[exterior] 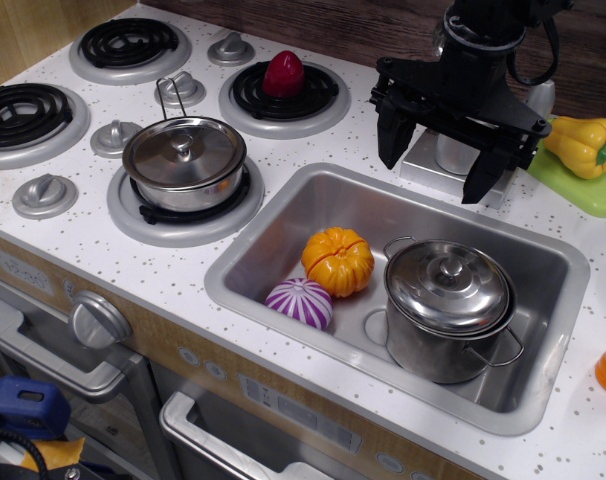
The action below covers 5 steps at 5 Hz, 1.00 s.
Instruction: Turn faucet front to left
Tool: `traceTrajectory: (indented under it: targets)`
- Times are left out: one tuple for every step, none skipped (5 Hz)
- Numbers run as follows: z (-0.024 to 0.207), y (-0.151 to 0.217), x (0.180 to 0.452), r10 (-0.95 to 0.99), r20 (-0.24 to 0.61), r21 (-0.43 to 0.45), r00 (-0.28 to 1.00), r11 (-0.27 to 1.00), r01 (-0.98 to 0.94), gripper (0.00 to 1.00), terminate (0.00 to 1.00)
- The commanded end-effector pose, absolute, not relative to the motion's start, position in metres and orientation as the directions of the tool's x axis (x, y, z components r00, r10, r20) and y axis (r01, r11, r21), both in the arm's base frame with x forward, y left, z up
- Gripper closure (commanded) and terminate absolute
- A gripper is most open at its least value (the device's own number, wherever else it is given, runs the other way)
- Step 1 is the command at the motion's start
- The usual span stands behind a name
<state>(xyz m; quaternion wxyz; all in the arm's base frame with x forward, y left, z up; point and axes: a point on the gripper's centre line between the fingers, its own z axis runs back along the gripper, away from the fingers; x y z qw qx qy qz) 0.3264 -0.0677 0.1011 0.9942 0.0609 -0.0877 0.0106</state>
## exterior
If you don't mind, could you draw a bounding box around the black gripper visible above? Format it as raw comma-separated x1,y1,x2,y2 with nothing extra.
370,29,551,204

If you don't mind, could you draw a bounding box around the silver toy faucet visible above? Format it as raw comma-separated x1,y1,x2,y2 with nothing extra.
400,23,559,210

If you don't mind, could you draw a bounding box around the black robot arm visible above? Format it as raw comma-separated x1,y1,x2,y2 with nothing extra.
370,1,573,204

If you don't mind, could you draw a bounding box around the back right burner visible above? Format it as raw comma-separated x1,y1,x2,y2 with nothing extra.
218,61,350,140

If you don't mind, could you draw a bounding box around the tall pot steel lid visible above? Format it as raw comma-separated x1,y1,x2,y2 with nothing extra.
383,236,515,337

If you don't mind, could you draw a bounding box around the yellow toy bell pepper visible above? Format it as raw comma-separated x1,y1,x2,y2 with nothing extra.
543,116,606,180

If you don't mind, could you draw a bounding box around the orange toy pumpkin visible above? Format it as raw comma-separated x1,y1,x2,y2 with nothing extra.
301,227,375,298

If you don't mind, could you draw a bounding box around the green cutting board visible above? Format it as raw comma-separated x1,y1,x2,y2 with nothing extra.
528,138,606,218

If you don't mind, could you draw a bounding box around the red toy egg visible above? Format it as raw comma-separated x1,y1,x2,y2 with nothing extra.
262,50,305,98

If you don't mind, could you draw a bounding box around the silver sink basin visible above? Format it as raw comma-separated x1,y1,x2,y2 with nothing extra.
205,163,590,436

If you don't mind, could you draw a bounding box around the purple white toy onion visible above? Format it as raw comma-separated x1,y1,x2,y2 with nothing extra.
264,278,333,330

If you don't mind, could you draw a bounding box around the grey stove knob top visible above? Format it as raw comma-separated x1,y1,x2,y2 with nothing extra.
207,32,255,67

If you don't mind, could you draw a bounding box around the grey stove knob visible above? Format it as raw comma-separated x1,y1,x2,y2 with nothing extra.
90,120,142,159
154,71,206,109
12,174,79,220
207,32,255,67

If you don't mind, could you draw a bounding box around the saucepan steel lid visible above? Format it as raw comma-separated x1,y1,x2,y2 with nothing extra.
122,117,247,191

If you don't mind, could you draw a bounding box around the grey stove knob middle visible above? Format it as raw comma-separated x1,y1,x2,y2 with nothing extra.
154,71,206,109

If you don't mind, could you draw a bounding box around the small steel saucepan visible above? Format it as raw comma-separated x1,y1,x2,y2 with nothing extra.
122,77,248,213

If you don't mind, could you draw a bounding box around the front burner under saucepan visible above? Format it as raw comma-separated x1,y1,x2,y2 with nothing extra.
107,159,264,248

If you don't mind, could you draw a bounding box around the back left burner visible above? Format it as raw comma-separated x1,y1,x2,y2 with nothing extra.
69,18,191,86

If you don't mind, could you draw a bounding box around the grey stove knob left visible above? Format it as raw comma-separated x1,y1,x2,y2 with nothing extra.
90,120,142,159

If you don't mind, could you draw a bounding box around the large grey oven dial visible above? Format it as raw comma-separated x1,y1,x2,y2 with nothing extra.
68,290,132,350

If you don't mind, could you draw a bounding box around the grey stove knob front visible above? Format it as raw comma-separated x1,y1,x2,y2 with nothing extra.
12,174,79,220

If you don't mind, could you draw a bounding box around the blue clamp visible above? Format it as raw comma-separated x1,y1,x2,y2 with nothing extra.
0,376,71,440

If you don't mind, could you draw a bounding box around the yellow tape piece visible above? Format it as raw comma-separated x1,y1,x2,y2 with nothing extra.
33,437,86,477

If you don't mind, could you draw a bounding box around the right oven door handle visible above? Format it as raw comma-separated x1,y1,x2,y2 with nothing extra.
160,392,329,480

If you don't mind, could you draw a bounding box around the oven door handle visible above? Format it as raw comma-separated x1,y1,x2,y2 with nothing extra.
160,392,329,480
0,272,149,405

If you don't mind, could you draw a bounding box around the left oven door handle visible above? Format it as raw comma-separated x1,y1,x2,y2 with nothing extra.
0,272,149,405

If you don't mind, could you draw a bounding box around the black cable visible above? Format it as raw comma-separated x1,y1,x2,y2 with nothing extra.
0,427,50,480

